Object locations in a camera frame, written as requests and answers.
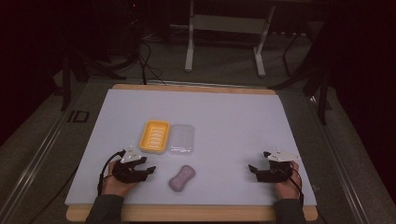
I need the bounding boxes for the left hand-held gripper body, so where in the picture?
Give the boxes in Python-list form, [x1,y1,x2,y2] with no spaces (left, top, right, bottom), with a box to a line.
[111,145,149,184]

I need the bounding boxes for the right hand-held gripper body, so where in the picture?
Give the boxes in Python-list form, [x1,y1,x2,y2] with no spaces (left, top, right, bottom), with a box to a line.
[256,148,301,184]

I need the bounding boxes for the yellow soap dish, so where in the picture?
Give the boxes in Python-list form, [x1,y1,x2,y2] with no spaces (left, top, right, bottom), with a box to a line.
[138,119,172,155]

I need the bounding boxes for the purple soap bar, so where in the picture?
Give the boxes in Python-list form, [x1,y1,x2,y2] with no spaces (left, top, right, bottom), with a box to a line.
[168,164,197,193]

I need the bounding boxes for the clear plastic container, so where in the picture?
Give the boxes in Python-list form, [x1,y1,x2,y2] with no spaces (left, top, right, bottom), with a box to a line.
[167,123,196,157]

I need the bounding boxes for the person's left hand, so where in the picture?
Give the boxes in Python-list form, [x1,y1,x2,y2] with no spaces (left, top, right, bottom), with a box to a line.
[102,160,140,198]

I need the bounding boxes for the person's right hand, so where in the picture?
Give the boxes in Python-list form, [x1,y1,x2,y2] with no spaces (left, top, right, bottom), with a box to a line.
[273,160,302,201]

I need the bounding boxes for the pale lavender table mat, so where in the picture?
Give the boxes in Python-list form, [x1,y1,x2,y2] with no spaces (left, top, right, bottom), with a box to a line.
[64,88,318,207]

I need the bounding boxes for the black metal stand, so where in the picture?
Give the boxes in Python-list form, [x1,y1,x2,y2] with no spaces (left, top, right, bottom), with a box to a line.
[269,29,333,126]
[52,46,127,112]

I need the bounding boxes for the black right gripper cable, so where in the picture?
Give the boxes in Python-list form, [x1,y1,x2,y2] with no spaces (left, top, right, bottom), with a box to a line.
[279,167,305,207]

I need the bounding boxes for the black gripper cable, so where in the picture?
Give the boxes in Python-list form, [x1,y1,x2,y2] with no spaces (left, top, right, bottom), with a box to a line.
[279,167,305,207]
[96,149,127,197]

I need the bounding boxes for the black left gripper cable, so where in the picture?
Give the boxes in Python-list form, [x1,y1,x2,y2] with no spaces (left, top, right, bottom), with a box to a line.
[96,149,127,197]

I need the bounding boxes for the metal floor rail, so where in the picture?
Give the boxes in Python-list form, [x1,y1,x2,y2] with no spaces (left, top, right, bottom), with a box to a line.
[306,94,372,224]
[0,82,94,220]

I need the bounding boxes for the black floor cables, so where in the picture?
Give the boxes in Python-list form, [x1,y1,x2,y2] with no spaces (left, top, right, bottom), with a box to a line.
[124,0,167,87]

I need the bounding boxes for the white metal table frame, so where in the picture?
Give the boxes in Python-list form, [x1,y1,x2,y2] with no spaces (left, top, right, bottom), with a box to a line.
[184,0,277,78]

